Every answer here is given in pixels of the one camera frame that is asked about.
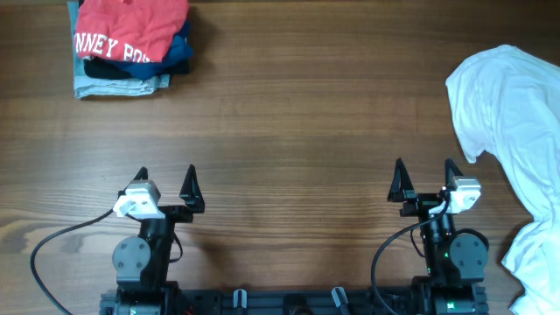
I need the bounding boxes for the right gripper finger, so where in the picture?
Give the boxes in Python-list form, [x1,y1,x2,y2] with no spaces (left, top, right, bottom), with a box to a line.
[387,157,417,202]
[444,158,463,186]

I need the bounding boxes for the grey rail clip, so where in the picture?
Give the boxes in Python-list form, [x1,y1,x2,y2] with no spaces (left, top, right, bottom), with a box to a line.
[233,289,248,310]
[331,286,348,308]

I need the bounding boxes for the red folded t-shirt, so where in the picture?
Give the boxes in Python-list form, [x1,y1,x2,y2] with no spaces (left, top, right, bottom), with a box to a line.
[73,0,189,63]

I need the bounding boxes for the white t-shirt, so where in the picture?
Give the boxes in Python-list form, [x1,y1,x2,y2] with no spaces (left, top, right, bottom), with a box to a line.
[445,45,559,314]

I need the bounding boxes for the light grey folded jeans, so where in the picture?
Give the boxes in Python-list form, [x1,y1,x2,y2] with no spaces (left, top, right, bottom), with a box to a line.
[67,2,171,99]

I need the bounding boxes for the right grey rail clip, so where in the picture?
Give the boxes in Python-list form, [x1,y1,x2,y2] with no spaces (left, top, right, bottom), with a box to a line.
[331,286,348,308]

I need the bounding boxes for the right black cable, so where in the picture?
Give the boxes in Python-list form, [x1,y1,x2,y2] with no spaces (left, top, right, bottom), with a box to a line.
[370,192,452,315]

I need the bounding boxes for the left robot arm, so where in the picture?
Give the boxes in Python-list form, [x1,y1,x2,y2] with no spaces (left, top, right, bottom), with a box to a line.
[99,164,205,315]

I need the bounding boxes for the left black cable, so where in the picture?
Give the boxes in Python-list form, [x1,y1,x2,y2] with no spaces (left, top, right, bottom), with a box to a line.
[29,207,116,315]

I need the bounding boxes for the left grey rail clip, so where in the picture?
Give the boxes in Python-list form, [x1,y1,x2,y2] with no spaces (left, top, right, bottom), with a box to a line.
[233,289,248,310]

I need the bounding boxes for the navy blue folded garment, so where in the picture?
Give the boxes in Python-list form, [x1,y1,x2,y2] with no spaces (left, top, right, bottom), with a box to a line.
[103,21,194,80]

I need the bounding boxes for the black folded garment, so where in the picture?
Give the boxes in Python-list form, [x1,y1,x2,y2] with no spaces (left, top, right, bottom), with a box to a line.
[84,58,191,81]

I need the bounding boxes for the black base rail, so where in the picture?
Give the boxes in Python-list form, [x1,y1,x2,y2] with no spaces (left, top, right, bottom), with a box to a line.
[99,286,489,315]

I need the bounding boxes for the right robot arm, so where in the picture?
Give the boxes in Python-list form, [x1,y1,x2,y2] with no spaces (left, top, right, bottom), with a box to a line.
[388,158,489,314]

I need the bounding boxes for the black cable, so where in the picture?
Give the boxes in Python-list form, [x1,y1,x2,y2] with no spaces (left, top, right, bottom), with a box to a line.
[370,192,452,315]
[29,207,116,315]

